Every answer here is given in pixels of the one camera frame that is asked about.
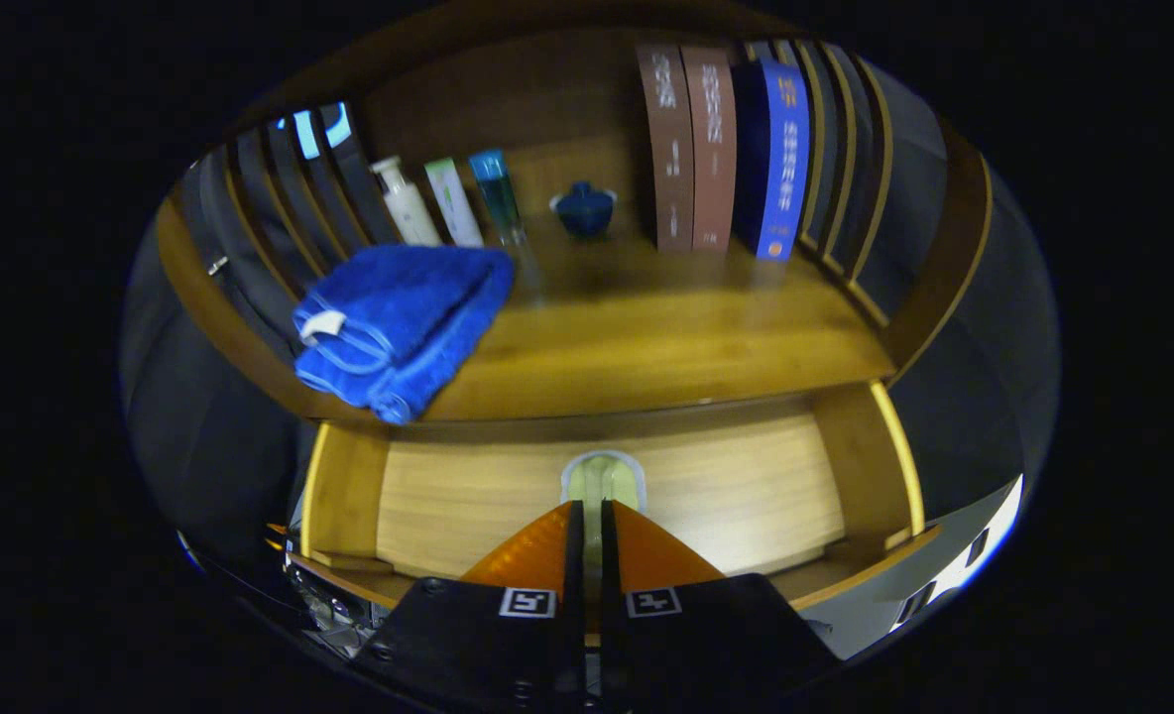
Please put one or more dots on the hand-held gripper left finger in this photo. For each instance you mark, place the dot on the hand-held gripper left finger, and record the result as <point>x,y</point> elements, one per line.
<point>575,565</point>

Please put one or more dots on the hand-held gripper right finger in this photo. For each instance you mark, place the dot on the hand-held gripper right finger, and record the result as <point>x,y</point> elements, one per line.
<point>609,565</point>

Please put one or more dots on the pale green white scrubber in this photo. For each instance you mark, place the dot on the pale green white scrubber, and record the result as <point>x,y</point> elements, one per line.
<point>602,476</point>

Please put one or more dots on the wooden drawer with black knob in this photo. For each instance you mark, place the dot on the wooden drawer with black knob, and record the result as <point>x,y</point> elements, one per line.
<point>746,486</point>

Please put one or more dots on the wooden countertop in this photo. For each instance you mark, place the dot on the wooden countertop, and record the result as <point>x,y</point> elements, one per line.
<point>646,337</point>

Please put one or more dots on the wooden cabinet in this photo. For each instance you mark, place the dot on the wooden cabinet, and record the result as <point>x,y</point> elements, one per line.
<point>567,129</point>

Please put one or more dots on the blue folded towel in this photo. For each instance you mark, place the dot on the blue folded towel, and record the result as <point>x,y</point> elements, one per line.
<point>399,307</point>

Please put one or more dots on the blue lidded teacup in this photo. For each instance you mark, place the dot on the blue lidded teacup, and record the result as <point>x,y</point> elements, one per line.
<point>585,211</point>

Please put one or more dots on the teal bottle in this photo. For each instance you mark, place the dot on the teal bottle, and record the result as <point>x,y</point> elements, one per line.
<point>498,198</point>

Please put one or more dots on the green and white tube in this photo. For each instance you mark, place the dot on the green and white tube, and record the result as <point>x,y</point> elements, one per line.
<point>455,208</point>

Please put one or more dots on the white pump bottle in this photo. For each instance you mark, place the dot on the white pump bottle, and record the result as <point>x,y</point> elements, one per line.
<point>410,213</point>

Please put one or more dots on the dark brown book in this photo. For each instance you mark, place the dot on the dark brown book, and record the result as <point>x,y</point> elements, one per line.
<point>668,149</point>

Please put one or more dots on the reddish brown book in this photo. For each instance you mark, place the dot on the reddish brown book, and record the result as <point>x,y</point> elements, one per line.
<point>711,149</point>

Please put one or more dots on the blue book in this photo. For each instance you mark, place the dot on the blue book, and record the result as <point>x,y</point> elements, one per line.
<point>783,159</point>

